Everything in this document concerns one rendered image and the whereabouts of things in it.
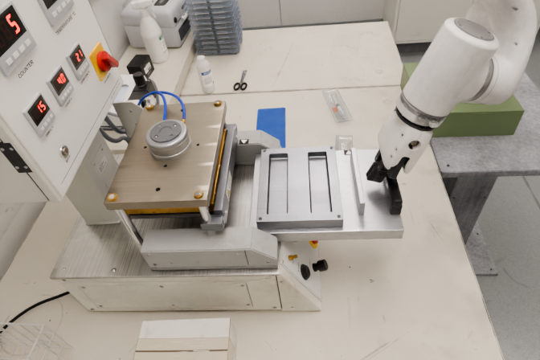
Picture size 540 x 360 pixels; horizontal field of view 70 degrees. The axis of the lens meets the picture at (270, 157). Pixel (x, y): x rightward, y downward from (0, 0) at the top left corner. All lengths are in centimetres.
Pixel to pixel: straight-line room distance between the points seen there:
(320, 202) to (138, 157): 36
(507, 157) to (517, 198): 97
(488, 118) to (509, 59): 62
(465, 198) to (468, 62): 109
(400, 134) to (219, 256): 39
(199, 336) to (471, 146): 92
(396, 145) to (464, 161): 56
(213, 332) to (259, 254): 20
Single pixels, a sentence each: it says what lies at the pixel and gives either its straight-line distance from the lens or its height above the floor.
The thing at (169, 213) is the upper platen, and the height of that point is 103.
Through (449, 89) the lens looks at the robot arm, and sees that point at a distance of 65.
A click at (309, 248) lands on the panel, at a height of 80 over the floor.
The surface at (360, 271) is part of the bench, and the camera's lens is 97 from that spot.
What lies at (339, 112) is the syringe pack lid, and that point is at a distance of 132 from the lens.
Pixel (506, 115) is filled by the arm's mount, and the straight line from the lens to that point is 132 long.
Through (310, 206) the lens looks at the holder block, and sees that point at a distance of 78.
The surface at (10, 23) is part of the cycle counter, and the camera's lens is 64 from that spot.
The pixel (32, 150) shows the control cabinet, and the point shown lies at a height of 125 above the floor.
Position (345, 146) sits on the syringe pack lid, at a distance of 120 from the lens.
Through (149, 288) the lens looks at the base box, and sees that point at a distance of 87.
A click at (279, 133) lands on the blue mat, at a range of 128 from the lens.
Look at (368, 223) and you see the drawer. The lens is 77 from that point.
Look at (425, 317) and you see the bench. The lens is 95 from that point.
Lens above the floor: 160
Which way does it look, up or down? 45 degrees down
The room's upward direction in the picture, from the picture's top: 8 degrees counter-clockwise
